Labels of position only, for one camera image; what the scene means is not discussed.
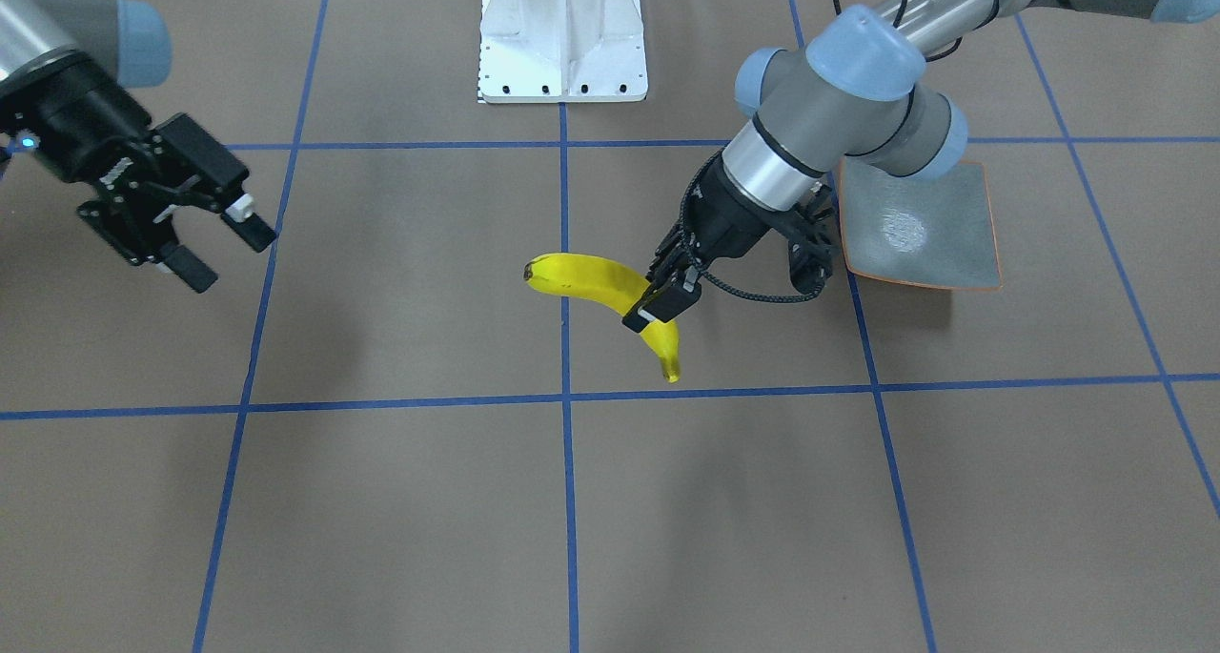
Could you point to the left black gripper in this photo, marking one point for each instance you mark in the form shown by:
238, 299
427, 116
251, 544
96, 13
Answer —
729, 216

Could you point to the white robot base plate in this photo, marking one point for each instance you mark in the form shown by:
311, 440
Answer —
562, 51

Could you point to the yellow banana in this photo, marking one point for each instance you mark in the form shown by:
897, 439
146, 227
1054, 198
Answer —
608, 283

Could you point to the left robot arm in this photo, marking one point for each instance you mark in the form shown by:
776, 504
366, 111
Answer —
854, 91

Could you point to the grey square plate orange rim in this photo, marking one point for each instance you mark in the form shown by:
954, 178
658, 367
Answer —
933, 234

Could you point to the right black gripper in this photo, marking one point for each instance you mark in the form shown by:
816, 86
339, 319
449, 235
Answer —
69, 131

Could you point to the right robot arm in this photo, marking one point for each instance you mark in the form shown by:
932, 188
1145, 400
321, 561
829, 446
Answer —
129, 40

